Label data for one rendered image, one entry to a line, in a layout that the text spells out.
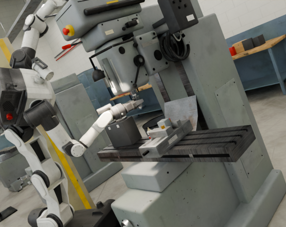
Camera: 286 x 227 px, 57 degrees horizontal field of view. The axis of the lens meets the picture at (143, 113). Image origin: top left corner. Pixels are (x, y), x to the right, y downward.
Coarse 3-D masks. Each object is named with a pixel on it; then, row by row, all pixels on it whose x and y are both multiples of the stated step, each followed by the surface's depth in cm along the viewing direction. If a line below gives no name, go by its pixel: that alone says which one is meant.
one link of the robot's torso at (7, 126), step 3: (6, 126) 170; (9, 126) 169; (12, 126) 169; (6, 129) 172; (12, 129) 168; (15, 129) 167; (15, 132) 168; (18, 132) 168; (21, 132) 169; (18, 135) 168; (21, 135) 170
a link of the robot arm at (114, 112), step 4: (108, 104) 163; (100, 108) 162; (104, 108) 162; (108, 108) 163; (112, 108) 162; (100, 112) 161; (112, 112) 161; (116, 112) 161; (112, 116) 161; (116, 116) 161
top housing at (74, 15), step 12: (72, 0) 136; (84, 0) 140; (96, 0) 145; (108, 0) 150; (120, 0) 156; (60, 12) 147; (72, 12) 140; (108, 12) 149; (120, 12) 154; (132, 12) 161; (60, 24) 152; (72, 24) 144; (84, 24) 139; (96, 24) 147; (72, 36) 151
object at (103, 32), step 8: (128, 16) 159; (136, 16) 163; (104, 24) 147; (112, 24) 151; (120, 24) 154; (88, 32) 153; (96, 32) 148; (104, 32) 146; (112, 32) 150; (120, 32) 154; (128, 32) 158; (80, 40) 162; (88, 40) 156; (96, 40) 151; (104, 40) 147; (88, 48) 160; (96, 48) 162
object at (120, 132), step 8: (112, 120) 207; (120, 120) 193; (128, 120) 194; (112, 128) 198; (120, 128) 193; (128, 128) 192; (136, 128) 198; (112, 136) 202; (120, 136) 197; (128, 136) 191; (136, 136) 197; (112, 144) 206; (120, 144) 200; (128, 144) 195
